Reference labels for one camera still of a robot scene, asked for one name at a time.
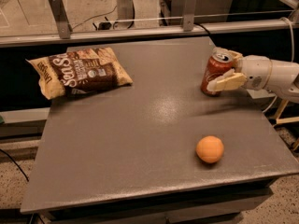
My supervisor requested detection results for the grey metal rail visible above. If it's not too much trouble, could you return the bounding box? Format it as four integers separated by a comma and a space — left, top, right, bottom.
0, 19, 298, 48

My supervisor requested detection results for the grey table cabinet base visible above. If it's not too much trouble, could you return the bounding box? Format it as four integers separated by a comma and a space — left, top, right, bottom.
45, 180, 273, 223

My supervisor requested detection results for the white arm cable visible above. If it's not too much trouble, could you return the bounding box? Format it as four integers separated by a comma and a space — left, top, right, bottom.
262, 16, 296, 114

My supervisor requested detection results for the red coke can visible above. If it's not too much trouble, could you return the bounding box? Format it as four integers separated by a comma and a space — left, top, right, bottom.
201, 49, 233, 96

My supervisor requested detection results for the black floor cable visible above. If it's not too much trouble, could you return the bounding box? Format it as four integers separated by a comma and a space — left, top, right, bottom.
0, 147, 31, 183

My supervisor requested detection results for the left metal rail bracket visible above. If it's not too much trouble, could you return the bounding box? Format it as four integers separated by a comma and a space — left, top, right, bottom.
48, 0, 72, 39

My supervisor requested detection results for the yellow wooden frame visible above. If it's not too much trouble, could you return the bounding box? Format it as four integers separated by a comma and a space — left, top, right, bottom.
274, 98, 299, 126

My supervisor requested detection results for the right metal rail bracket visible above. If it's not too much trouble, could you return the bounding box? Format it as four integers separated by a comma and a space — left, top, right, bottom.
182, 0, 197, 32

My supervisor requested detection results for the brown chip bag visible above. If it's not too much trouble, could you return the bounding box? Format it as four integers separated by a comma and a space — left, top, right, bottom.
28, 48, 133, 100

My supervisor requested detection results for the metal rail bracket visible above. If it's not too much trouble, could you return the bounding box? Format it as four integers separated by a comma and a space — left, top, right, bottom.
182, 0, 197, 32
48, 0, 72, 39

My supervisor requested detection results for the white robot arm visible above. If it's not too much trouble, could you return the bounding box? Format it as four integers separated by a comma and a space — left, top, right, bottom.
206, 48, 299, 103

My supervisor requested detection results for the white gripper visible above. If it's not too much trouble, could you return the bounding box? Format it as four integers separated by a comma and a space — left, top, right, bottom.
206, 47, 272, 91

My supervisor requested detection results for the orange fruit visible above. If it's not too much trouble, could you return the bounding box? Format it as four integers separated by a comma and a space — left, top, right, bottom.
195, 136, 224, 163

